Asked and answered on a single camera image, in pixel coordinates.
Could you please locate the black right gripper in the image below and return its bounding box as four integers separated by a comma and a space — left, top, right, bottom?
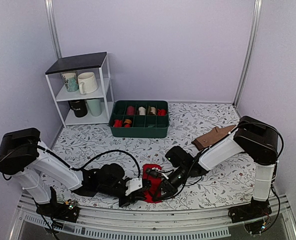
153, 166, 190, 203

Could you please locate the red sock pair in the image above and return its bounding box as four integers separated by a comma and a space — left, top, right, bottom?
143, 164, 162, 204

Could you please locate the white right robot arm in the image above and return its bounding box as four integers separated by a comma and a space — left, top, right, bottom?
149, 116, 283, 218

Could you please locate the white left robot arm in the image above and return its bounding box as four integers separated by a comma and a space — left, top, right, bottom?
0, 128, 151, 217

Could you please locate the tan brown sock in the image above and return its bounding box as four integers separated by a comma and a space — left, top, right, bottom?
192, 125, 236, 151

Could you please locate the floral patterned table mat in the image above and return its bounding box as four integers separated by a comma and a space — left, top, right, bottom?
52, 103, 256, 211

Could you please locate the orange red rolled sock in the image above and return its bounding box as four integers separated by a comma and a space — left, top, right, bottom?
122, 118, 132, 128

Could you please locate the bright red rolled sock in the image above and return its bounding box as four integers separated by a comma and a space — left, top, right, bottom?
157, 108, 167, 116

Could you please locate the green divided storage box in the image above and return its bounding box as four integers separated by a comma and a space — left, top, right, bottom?
109, 100, 169, 138

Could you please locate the red rolled sock front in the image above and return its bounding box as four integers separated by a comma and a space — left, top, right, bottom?
113, 119, 122, 128

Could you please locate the brown beige rolled sock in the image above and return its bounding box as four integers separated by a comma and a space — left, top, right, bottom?
147, 106, 157, 116

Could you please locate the white rolled sock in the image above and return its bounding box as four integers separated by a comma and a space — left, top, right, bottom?
138, 106, 146, 116

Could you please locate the dark red rolled sock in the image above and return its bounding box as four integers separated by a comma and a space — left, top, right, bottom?
126, 105, 136, 116

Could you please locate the mint green mug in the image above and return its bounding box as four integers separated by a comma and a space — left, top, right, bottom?
86, 98, 102, 117

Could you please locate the black mug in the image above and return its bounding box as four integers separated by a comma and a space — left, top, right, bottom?
68, 99, 88, 118

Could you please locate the white shelf with black top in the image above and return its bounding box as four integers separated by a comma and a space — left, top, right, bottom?
45, 52, 114, 127

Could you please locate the cream white mug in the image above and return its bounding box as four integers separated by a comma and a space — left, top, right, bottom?
77, 72, 98, 95

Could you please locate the floral teal mug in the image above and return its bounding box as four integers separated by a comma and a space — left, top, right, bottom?
61, 71, 79, 93

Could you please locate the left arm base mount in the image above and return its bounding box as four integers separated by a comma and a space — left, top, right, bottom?
36, 187, 80, 223

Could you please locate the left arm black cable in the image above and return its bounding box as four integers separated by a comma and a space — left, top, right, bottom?
0, 139, 141, 182

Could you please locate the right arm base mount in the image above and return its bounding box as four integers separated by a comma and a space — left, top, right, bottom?
228, 188, 281, 236

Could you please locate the aluminium front rail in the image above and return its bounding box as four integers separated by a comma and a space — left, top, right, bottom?
8, 194, 296, 240

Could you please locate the right aluminium corner post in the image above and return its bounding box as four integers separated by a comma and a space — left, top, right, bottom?
233, 0, 262, 109

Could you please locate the aluminium corner post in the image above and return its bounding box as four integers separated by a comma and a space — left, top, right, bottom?
233, 0, 262, 109
44, 0, 62, 59

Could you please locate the left aluminium corner post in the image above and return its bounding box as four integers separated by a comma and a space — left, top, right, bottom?
44, 0, 62, 59

